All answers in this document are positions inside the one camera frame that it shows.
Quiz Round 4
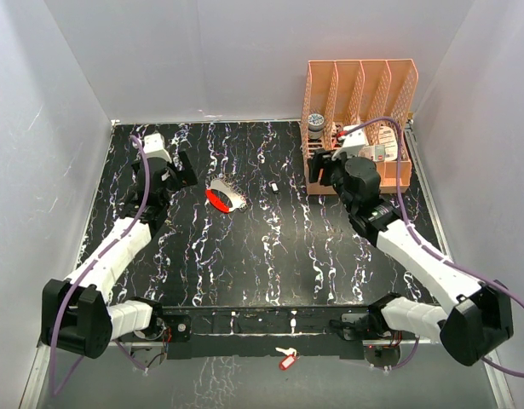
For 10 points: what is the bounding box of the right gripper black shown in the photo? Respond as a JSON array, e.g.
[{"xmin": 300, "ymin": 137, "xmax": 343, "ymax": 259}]
[{"xmin": 309, "ymin": 147, "xmax": 358, "ymax": 213}]

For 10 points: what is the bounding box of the black key tag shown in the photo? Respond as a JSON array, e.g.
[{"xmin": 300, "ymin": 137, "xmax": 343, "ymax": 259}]
[{"xmin": 269, "ymin": 181, "xmax": 279, "ymax": 194}]

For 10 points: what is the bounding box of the red handled key organizer plate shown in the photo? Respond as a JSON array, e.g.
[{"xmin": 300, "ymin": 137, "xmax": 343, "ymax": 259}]
[{"xmin": 205, "ymin": 175, "xmax": 248, "ymax": 214}]

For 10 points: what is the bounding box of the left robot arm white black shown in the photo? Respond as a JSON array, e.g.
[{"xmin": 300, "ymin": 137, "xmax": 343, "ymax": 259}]
[{"xmin": 40, "ymin": 150, "xmax": 198, "ymax": 359}]

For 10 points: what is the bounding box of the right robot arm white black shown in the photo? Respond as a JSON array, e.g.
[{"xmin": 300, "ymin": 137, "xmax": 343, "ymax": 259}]
[{"xmin": 308, "ymin": 149, "xmax": 514, "ymax": 366}]

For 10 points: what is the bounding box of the small jar with lid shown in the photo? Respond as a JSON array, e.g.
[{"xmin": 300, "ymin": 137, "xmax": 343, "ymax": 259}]
[{"xmin": 308, "ymin": 112, "xmax": 325, "ymax": 141}]

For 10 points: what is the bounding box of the white labelled packet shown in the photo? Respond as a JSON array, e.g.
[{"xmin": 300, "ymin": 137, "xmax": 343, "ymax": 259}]
[{"xmin": 360, "ymin": 121, "xmax": 399, "ymax": 162}]

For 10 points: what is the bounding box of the orange file organizer rack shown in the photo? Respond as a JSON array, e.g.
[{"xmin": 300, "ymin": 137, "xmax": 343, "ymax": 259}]
[{"xmin": 300, "ymin": 59, "xmax": 418, "ymax": 193}]

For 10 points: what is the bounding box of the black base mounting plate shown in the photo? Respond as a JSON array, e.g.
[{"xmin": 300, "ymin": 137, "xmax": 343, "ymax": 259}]
[{"xmin": 161, "ymin": 306, "xmax": 420, "ymax": 361}]

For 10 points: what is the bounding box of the red tag with key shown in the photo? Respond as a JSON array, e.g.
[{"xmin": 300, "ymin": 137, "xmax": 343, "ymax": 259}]
[{"xmin": 275, "ymin": 347, "xmax": 297, "ymax": 371}]

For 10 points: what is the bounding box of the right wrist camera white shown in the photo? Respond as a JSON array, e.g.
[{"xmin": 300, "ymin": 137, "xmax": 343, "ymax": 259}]
[{"xmin": 331, "ymin": 124, "xmax": 367, "ymax": 161}]

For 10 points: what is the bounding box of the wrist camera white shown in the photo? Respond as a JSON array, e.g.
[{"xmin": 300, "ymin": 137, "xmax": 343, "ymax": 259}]
[
  {"xmin": 331, "ymin": 124, "xmax": 367, "ymax": 161},
  {"xmin": 143, "ymin": 133, "xmax": 171, "ymax": 163}
]

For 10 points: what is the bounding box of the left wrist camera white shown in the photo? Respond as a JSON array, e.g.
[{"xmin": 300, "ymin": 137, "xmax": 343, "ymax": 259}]
[{"xmin": 143, "ymin": 133, "xmax": 171, "ymax": 163}]

